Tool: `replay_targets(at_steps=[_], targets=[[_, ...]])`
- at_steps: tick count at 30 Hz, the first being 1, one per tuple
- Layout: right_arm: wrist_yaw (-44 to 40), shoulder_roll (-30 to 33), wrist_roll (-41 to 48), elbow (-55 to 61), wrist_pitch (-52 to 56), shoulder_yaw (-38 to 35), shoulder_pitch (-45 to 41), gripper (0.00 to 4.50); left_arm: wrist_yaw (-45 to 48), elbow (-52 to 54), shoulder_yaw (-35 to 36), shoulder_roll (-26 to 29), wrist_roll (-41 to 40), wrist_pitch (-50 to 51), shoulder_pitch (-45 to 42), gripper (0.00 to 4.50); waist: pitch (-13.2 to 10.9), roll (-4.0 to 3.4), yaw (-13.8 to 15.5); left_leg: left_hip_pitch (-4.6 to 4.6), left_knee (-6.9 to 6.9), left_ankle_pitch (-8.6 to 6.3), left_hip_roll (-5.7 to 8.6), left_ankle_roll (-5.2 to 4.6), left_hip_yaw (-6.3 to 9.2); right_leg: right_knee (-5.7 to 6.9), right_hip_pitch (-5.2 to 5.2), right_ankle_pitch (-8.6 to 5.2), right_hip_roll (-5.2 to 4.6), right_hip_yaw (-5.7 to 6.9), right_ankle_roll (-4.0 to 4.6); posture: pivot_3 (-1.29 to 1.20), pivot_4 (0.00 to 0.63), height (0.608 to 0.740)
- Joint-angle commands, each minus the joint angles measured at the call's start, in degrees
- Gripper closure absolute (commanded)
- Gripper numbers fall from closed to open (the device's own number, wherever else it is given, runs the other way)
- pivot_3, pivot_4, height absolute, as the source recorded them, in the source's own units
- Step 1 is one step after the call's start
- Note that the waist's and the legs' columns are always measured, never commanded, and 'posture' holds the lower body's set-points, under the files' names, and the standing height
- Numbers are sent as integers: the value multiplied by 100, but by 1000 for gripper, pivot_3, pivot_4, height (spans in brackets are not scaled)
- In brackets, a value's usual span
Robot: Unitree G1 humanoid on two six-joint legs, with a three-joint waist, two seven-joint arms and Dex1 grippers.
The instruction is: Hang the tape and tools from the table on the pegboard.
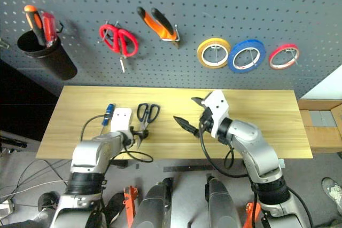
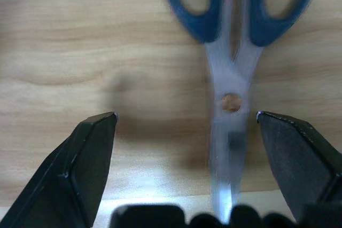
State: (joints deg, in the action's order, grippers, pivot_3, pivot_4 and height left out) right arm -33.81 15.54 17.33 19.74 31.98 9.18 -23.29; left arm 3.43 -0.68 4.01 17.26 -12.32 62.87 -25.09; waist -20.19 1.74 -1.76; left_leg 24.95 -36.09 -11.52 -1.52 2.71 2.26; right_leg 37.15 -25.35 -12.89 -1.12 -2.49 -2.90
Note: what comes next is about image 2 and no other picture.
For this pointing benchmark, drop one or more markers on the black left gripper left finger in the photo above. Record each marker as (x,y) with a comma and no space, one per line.
(64,174)

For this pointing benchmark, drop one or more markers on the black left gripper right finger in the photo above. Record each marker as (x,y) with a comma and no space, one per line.
(302,164)

